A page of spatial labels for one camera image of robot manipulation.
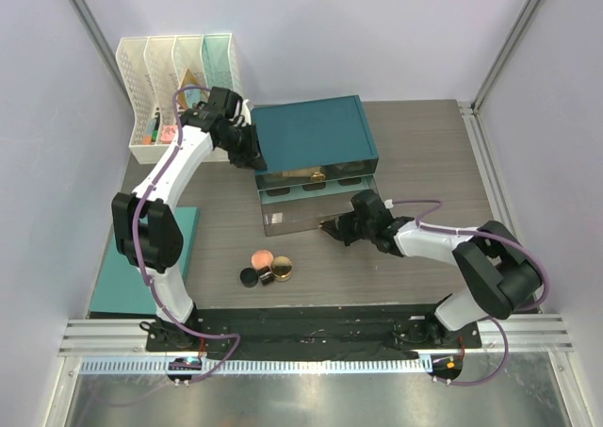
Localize pink eraser block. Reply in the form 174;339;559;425
159;124;178;144

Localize gold round compact jar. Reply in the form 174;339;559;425
271;256;293;282

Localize small black jar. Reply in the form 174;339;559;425
257;266;275;286

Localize orange green markers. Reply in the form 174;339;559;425
142;110;161;145

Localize triangular gold teal card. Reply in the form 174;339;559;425
177;69;208;110

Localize teal drawer cabinet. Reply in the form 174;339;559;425
252;95;379;173

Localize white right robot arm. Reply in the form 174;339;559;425
319;189;550;347

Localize black round lid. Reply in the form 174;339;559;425
239;267;259;288

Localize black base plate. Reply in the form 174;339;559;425
144;306;482;353

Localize white perforated file organizer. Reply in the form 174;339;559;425
115;33;244;164

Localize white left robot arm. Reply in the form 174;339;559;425
111;87;267;351

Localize clear acrylic drawer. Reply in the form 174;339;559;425
255;158;379;189
258;175;378;237

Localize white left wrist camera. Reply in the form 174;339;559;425
233;99;252;126

